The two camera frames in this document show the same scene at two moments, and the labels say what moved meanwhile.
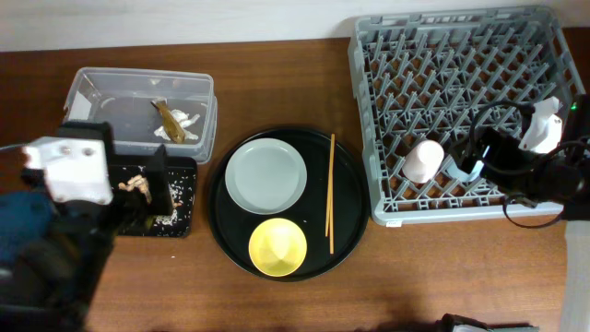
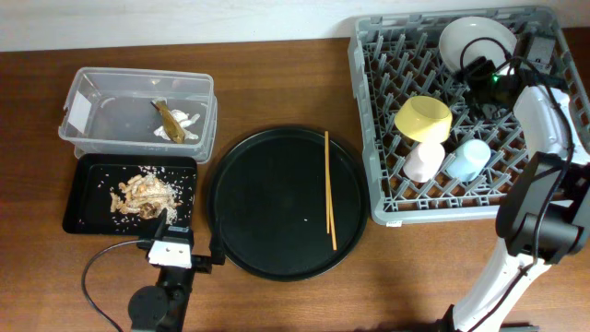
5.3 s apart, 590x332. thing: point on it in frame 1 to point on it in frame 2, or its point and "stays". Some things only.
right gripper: x=501 y=148 to x=472 y=73
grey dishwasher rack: x=442 y=77 stays
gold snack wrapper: x=171 y=123 stays
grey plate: x=265 y=176 to x=468 y=38
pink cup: x=423 y=160 stays
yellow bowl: x=277 y=247 to x=423 y=119
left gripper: x=156 y=175 to x=202 y=263
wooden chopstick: x=330 y=183 to x=326 y=142
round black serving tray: x=234 y=225 stays
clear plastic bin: x=147 y=109 stays
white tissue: x=182 y=119 stays
